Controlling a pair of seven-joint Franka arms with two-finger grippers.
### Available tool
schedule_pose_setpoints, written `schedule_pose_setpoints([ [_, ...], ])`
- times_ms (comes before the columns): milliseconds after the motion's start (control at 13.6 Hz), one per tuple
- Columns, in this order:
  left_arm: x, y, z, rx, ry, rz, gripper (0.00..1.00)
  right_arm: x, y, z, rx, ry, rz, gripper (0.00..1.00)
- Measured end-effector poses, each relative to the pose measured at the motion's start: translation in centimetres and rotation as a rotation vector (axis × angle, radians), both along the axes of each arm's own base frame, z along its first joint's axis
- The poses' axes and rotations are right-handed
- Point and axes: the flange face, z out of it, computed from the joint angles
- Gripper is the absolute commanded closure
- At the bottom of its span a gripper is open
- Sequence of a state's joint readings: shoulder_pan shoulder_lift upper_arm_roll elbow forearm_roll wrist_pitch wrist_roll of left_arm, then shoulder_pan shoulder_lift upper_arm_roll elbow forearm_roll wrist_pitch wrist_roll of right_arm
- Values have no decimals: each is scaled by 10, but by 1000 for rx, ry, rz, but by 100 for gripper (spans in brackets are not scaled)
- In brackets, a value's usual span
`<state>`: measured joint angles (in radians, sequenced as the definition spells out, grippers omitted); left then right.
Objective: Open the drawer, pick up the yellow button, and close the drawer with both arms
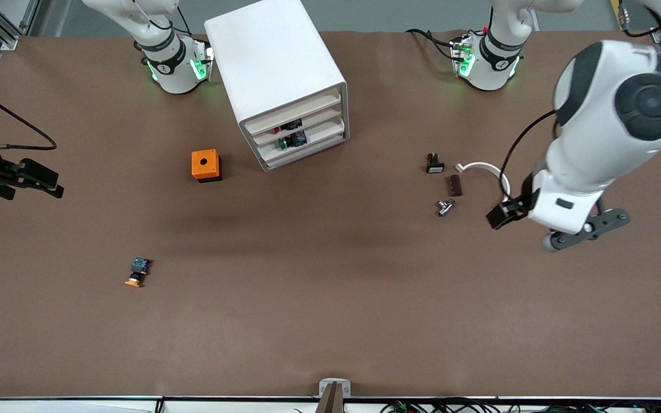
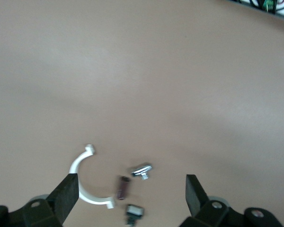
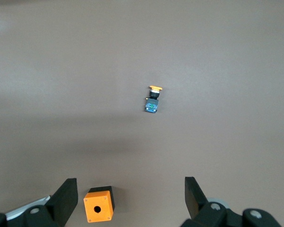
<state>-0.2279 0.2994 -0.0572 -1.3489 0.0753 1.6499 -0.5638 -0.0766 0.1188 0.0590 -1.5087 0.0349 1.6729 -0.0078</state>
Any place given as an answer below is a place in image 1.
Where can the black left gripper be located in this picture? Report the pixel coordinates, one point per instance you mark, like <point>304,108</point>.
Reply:
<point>515,205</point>

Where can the orange push button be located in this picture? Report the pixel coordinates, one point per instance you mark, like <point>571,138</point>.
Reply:
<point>138,269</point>

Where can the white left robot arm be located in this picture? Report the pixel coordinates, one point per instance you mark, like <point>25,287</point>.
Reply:
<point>594,149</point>

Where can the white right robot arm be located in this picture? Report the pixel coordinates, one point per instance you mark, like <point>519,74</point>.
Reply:
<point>172,74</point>

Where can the black white push button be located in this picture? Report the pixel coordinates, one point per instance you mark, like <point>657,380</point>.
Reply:
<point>435,166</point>

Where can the green push button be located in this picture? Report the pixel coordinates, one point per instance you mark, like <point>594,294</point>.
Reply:
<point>293,139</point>

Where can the red push button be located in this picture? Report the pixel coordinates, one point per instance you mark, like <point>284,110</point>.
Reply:
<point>291,125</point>

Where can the white drawer cabinet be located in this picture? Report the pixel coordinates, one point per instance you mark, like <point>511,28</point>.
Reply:
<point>267,57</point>

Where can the brown terminal block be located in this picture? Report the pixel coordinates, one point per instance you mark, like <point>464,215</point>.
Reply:
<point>455,185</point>

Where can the orange box with hole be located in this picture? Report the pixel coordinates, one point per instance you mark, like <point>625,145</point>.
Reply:
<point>204,163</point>

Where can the brown wedge stick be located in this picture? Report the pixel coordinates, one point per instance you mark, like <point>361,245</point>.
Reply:
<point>330,401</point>

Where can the white curved bracket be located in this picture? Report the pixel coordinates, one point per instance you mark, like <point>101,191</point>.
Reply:
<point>479,166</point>

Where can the silver key switch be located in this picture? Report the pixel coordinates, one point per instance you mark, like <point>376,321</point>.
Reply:
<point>444,209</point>

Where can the aluminium frame profile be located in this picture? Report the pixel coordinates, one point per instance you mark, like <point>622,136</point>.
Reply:
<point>12,39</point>

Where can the white table edge rail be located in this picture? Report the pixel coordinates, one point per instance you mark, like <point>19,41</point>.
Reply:
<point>78,406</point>

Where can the grey metal bracket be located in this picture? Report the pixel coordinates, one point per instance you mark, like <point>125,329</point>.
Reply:
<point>345,390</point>

